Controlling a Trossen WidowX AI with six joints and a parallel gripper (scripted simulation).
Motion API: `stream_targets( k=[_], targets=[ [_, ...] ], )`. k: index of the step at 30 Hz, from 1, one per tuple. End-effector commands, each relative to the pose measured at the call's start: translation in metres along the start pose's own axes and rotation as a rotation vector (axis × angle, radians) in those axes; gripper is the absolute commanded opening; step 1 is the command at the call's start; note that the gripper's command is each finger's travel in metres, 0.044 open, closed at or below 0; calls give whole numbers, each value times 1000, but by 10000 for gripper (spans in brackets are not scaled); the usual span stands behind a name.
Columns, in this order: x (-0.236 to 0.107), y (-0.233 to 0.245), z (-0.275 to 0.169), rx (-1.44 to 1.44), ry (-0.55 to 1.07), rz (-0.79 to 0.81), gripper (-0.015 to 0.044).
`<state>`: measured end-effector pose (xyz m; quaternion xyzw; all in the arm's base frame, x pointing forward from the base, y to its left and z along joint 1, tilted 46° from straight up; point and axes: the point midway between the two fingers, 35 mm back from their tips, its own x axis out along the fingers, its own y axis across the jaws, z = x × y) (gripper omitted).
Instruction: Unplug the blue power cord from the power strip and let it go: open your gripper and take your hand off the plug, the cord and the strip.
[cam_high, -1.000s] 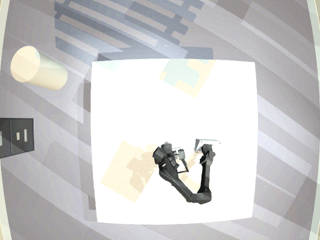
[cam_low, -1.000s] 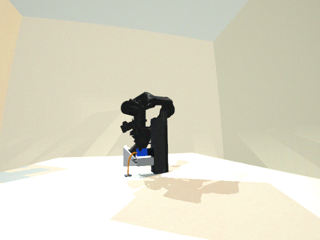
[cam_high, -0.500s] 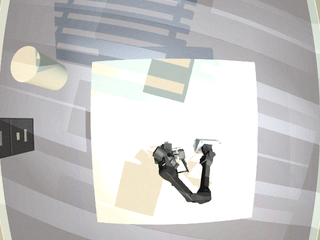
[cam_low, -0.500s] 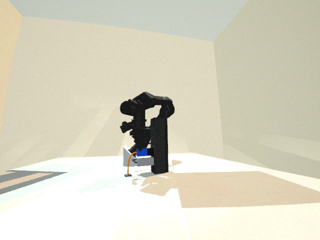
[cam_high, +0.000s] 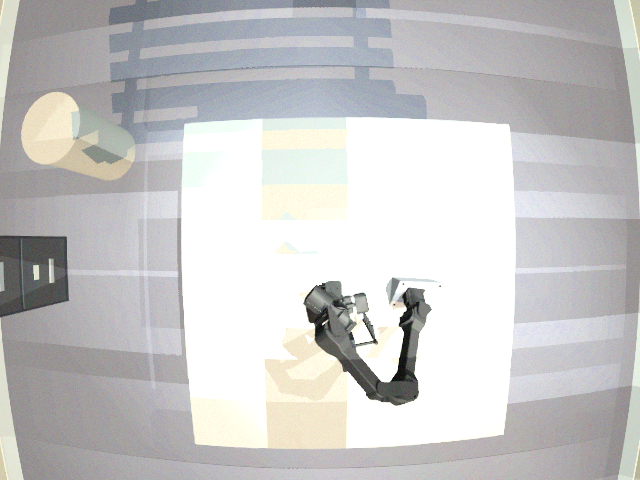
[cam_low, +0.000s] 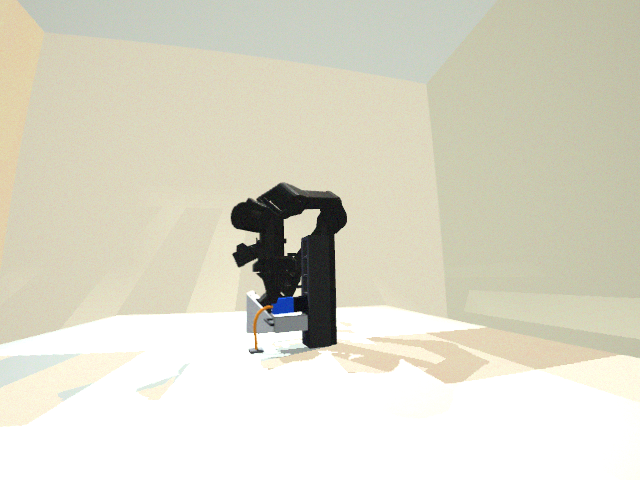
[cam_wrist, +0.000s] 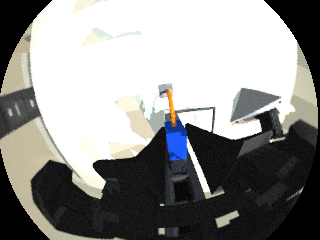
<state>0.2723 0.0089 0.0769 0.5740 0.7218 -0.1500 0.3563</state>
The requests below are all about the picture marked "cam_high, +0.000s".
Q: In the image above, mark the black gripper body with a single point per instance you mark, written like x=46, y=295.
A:
x=360, y=304

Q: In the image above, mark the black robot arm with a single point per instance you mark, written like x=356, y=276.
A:
x=333, y=339

